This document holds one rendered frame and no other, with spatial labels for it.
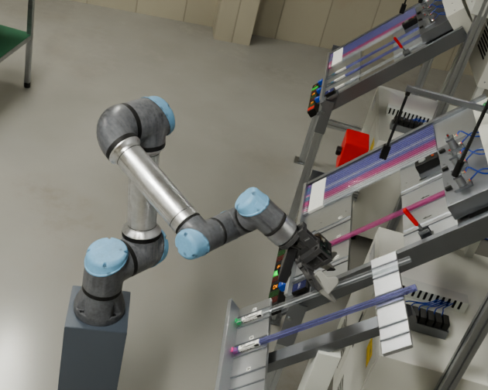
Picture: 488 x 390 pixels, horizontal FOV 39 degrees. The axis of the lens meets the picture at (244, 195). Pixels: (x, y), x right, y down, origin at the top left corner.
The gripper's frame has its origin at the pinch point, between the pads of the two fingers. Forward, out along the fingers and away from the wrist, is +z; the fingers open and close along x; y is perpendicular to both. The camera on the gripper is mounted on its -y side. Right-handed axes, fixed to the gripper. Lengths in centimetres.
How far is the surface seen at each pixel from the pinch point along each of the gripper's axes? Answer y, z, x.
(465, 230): 33.2, 14.6, 10.3
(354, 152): -5, 24, 112
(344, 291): -5.0, 11.5, 12.4
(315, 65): -63, 71, 394
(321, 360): -10.7, 7.4, -13.9
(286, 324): -24.1, 8.3, 9.1
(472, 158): 43, 11, 33
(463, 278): 8, 66, 59
